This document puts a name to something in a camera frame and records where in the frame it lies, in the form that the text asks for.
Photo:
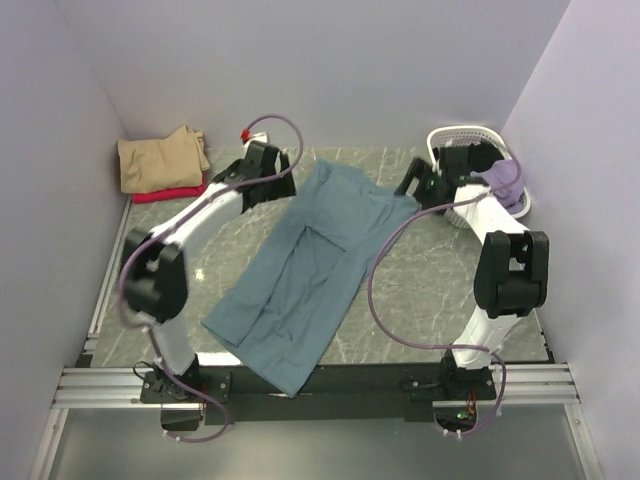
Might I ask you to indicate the folded beige t shirt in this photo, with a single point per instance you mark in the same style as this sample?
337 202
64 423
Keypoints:
152 165

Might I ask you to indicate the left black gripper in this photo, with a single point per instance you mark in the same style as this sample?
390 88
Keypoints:
284 187

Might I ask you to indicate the aluminium rail frame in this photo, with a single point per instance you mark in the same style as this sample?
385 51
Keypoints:
99 429

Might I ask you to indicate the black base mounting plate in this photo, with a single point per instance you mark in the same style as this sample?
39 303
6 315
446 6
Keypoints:
231 394

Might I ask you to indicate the white plastic laundry basket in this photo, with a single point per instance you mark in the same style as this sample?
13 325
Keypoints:
465 135

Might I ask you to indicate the black t shirt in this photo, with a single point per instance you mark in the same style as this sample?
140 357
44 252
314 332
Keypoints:
465 159

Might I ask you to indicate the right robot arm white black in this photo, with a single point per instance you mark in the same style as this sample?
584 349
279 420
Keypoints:
511 276

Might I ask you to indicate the folded pink t shirt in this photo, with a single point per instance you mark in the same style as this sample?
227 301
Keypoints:
168 194

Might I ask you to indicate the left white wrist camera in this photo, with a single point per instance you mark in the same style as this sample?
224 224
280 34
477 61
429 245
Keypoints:
247 137

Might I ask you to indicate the purple t shirt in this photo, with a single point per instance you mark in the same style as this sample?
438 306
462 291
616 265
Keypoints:
508 190

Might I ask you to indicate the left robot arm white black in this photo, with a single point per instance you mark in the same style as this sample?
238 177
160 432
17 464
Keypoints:
154 282

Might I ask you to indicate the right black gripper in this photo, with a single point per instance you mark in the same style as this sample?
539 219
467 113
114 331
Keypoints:
423 171

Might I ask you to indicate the blue t shirt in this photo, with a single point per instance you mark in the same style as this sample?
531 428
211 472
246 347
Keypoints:
283 312

